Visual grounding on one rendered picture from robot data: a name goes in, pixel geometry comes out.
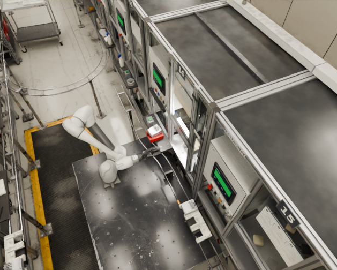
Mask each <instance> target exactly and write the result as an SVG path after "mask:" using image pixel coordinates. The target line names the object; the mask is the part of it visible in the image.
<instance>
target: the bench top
mask: <svg viewBox="0 0 337 270"><path fill-rule="evenodd" d="M122 146H123V147H125V149H126V156H131V155H134V154H135V155H137V154H139V153H140V154H142V153H143V151H145V150H146V149H145V148H144V146H143V145H142V144H141V143H140V141H139V139H138V140H135V141H132V142H129V143H127V144H124V145H122ZM163 154H164V155H165V156H166V158H167V159H168V161H169V162H170V164H171V166H172V168H173V170H174V172H175V174H176V175H177V177H178V179H179V181H180V183H181V185H182V187H183V189H184V191H185V193H186V194H187V196H188V198H189V200H191V199H193V200H194V198H193V196H192V194H191V192H190V190H189V188H188V186H187V185H186V183H185V181H184V179H183V177H182V175H181V173H180V172H179V170H178V168H177V166H176V165H175V163H174V161H173V159H172V157H171V155H170V153H169V152H168V151H166V152H164V153H163ZM154 157H155V158H156V159H157V160H158V162H159V163H160V165H161V167H162V169H163V171H164V172H165V173H166V172H168V171H170V170H172V169H171V167H170V165H169V163H168V161H167V160H166V158H165V157H164V156H163V155H162V154H159V155H156V156H154ZM106 160H107V156H106V153H105V152H101V153H99V154H95V155H93V156H90V157H87V158H85V159H82V160H79V161H76V162H73V163H72V166H73V170H74V174H75V177H76V181H77V185H78V189H79V193H80V197H81V201H82V204H83V208H84V211H85V215H86V220H87V224H88V227H89V231H90V235H91V239H92V243H93V246H94V250H95V254H96V258H97V261H98V266H99V269H100V270H189V269H191V268H193V267H195V266H197V265H199V264H201V263H203V262H204V261H206V258H205V256H204V254H203V252H202V250H201V248H200V246H199V244H198V243H197V242H196V238H195V236H193V234H192V232H191V230H190V228H189V226H188V224H187V223H185V222H184V221H185V218H184V216H183V215H184V214H183V212H182V210H181V209H180V207H179V204H178V202H177V200H176V198H175V196H174V194H173V192H172V190H171V188H170V186H169V184H168V182H167V180H165V181H164V175H163V172H162V169H161V167H160V166H159V164H158V163H157V161H156V160H155V159H154V158H152V159H148V160H145V161H144V159H143V160H142V161H140V162H139V163H137V164H135V165H132V166H131V167H129V168H126V169H123V170H118V171H117V175H118V178H119V180H120V181H121V182H120V183H117V184H115V185H114V187H115V188H114V189H113V188H112V187H111V186H110V187H107V188H106V189H105V188H104V185H103V181H102V178H101V177H100V173H99V167H100V165H101V164H102V163H103V162H105V161H106ZM86 161H87V162H86ZM78 172H80V173H78ZM174 172H173V175H174V177H172V178H169V179H168V181H169V183H170V185H171V187H172V189H173V191H174V193H175V195H176V197H177V199H178V200H179V202H180V204H182V203H184V202H186V201H188V199H187V197H186V195H185V193H184V192H183V190H182V188H181V186H180V184H179V182H178V180H177V178H176V176H175V174H174ZM194 201H195V200H194ZM195 203H196V201H195ZM196 205H197V203H196ZM197 207H198V205H197ZM198 210H199V212H200V214H201V215H202V217H203V219H204V221H205V223H206V225H207V227H208V229H209V230H210V232H211V234H212V236H211V237H210V240H211V242H212V243H213V245H214V247H215V249H216V251H217V253H218V254H220V253H221V252H222V250H221V248H220V246H219V244H218V242H217V240H216V239H215V237H214V235H213V233H212V231H211V229H210V227H209V226H208V224H207V222H206V220H205V218H204V216H203V214H202V212H201V211H200V209H199V207H198ZM143 229H145V230H143ZM200 245H201V247H202V248H203V251H204V253H205V255H206V257H207V259H210V258H212V257H214V256H216V253H215V251H214V249H213V247H212V245H211V243H210V241H209V239H206V240H204V241H202V242H200ZM152 251H153V253H152Z"/></svg>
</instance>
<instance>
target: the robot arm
mask: <svg viewBox="0 0 337 270"><path fill-rule="evenodd" d="M62 126H63V128H64V129H65V130H66V131H67V132H68V133H69V134H71V135H72V136H74V137H76V138H78V139H80V140H83V141H85V142H87V143H89V144H91V145H93V146H94V147H96V148H98V149H99V150H101V151H103V152H105V153H106V156H107V160H106V161H105V162H103V163H102V164H101V165H100V167H99V173H100V177H101V178H102V181H103V185H104V188H105V189H106V188H107V187H110V186H111V187H112V188H113V189H114V188H115V187H114V185H115V184H117V183H120V182H121V181H120V180H119V178H118V175H117V171H118V170H123V169H126V168H129V167H131V166H132V165H135V164H137V163H139V162H140V161H142V160H143V159H144V161H145V160H148V159H152V158H153V157H154V156H156V155H159V154H161V153H160V151H158V152H155V153H153V154H150V155H148V154H149V153H150V152H152V151H156V150H158V149H160V147H159V146H158V147H155V148H152V147H151V148H149V149H147V150H145V151H143V153H142V154H140V153H139V154H137V155H135V154H134V155H131V156H126V149H125V147H123V146H121V145H113V144H112V142H111V141H110V140H109V138H108V137H107V136H106V135H105V133H104V132H103V131H102V130H101V128H100V127H99V126H98V125H97V123H96V122H95V117H94V109H93V107H91V106H90V105H85V106H82V107H80V108H79V109H78V110H77V111H76V112H75V113H74V115H73V116H72V117H71V118H70V119H69V118H67V119H65V120H64V122H63V124H62ZM83 127H85V128H87V129H88V130H89V132H90V133H91V134H92V135H93V136H94V137H92V136H91V135H90V134H89V133H88V132H87V131H86V130H85V129H84V128H83Z"/></svg>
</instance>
